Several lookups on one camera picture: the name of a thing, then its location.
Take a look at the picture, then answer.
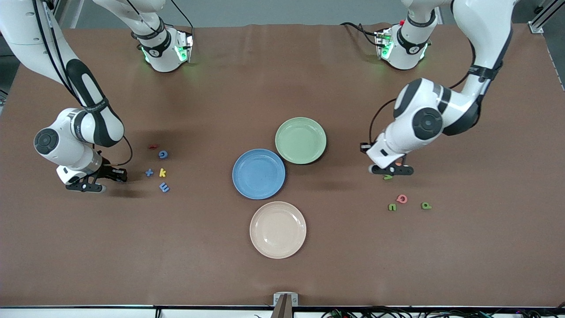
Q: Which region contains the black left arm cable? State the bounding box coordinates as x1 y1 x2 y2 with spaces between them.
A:
369 42 477 144

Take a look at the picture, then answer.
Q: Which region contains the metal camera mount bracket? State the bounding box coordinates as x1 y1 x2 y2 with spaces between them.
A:
271 292 299 318

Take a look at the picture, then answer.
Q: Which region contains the blue plate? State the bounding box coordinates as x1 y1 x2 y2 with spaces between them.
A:
232 148 286 201

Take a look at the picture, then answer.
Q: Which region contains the aluminium frame profile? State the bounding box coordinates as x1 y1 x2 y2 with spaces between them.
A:
528 0 557 34

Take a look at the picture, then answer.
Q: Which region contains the beige plate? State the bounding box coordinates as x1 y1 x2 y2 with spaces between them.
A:
249 201 307 260

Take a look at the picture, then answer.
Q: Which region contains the tangled cable bundle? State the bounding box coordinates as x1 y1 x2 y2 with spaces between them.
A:
320 304 565 318

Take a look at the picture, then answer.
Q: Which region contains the white table edge rail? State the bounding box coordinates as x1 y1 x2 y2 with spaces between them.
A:
0 305 565 318

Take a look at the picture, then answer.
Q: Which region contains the green plate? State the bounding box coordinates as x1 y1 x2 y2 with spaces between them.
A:
275 117 328 165

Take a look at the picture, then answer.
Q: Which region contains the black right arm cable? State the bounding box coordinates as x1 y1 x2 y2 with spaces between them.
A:
33 0 133 168

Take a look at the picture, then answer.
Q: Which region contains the black arm base cable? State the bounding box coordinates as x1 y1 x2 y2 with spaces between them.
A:
340 21 381 47

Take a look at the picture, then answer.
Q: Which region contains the table cover sheet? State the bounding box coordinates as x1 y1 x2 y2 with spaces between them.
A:
0 23 565 307

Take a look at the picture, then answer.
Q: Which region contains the thin black base cable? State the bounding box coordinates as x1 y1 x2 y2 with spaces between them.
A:
170 0 194 29

